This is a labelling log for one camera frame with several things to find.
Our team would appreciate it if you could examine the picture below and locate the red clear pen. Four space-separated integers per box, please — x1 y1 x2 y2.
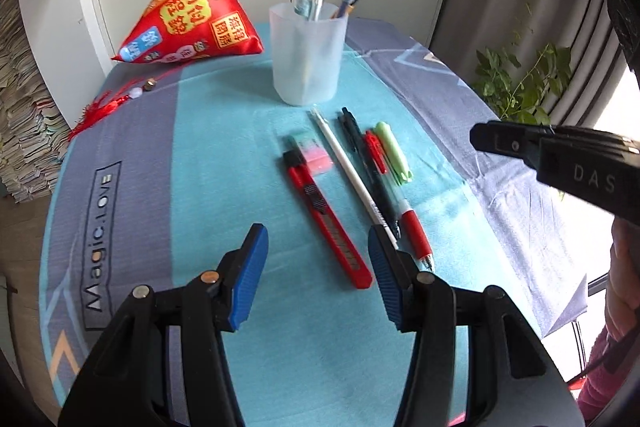
364 128 435 271

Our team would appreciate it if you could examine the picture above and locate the green highlighter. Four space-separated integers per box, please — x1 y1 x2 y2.
374 121 413 184

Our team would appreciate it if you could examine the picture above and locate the white pen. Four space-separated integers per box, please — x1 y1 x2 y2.
310 106 398 247

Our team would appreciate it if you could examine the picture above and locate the red utility knife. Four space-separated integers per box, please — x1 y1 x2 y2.
282 150 373 289

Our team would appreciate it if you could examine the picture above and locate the pink green eraser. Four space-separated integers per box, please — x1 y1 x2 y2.
290 131 333 176

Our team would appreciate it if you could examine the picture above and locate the black pen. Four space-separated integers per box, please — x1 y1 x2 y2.
338 107 400 239

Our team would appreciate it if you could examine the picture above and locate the person's hand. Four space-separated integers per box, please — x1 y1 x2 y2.
604 217 639 341

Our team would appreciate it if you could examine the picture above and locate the green potted plant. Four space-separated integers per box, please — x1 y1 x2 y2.
472 43 572 124

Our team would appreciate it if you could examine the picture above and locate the blue grey patterned tablecloth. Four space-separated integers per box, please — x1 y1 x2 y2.
39 20 587 426

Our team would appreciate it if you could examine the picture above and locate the stack of books on floor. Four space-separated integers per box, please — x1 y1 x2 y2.
0 0 70 202

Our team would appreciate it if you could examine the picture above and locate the red tassel with beads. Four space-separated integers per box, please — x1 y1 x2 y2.
68 77 156 141

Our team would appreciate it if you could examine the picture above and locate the translucent white pen cup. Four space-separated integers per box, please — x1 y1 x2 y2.
269 3 348 106

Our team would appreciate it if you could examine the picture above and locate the red triangular pillow bag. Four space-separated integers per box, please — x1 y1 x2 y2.
113 0 264 64

